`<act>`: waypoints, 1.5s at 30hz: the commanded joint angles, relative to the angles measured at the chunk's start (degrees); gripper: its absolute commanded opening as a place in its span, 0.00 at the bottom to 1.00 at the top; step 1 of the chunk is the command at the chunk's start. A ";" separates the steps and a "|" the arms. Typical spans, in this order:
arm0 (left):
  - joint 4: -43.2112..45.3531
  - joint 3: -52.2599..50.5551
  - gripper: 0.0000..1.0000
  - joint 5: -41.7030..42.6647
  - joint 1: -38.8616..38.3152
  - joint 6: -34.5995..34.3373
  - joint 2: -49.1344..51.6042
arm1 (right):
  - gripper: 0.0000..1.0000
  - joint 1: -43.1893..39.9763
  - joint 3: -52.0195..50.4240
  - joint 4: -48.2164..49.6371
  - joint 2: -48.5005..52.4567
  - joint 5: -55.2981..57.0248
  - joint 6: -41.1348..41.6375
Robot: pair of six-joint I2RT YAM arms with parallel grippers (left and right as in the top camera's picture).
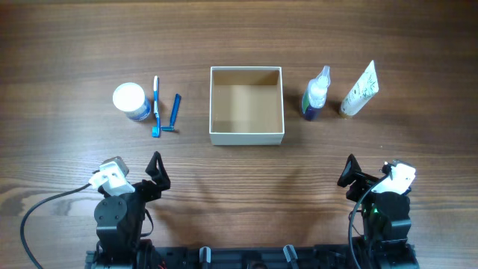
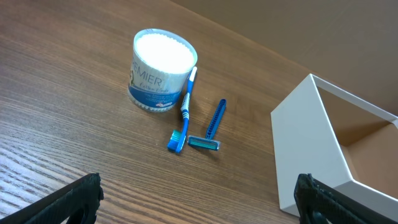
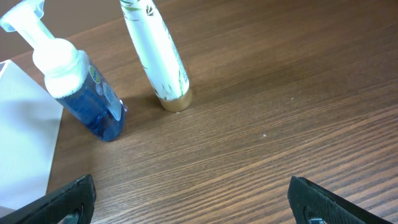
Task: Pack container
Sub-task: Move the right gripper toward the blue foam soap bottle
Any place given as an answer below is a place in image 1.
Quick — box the white open cardboard box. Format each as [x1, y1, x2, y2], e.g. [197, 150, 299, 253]
[208, 67, 285, 146]

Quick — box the dark blue spray bottle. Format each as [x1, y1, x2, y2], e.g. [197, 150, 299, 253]
[301, 66, 331, 121]

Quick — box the black left camera cable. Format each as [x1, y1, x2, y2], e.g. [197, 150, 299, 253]
[19, 182, 99, 269]

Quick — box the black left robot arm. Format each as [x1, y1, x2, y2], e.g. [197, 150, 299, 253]
[85, 152, 171, 268]

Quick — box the blue disposable razor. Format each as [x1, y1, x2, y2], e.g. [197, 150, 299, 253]
[161, 93, 181, 132]

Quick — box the white cream tube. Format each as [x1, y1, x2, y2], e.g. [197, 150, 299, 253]
[339, 60, 379, 118]

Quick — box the black right camera cable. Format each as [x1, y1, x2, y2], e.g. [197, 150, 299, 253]
[347, 175, 389, 269]

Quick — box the blue white toothbrush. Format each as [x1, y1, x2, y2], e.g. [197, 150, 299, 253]
[152, 75, 161, 137]

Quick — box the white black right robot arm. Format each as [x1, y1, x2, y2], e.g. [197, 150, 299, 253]
[337, 155, 420, 268]

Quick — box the black camera cable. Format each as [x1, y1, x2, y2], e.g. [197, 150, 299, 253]
[19, 182, 99, 269]
[347, 175, 389, 269]

